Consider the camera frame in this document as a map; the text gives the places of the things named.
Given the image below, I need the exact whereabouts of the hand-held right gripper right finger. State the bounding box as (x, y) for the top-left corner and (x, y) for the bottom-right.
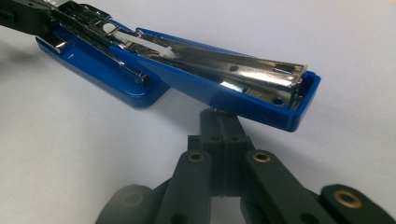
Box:
(222, 112), (255, 198)

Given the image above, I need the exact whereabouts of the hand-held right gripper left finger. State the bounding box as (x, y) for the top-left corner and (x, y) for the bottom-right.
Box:
(187, 107), (226, 198)

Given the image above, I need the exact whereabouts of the blue stapler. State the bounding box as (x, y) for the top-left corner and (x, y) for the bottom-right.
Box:
(35, 0), (322, 133)

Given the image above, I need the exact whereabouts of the white table cover sheet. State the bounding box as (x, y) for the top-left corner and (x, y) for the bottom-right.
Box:
(0, 0), (396, 224)

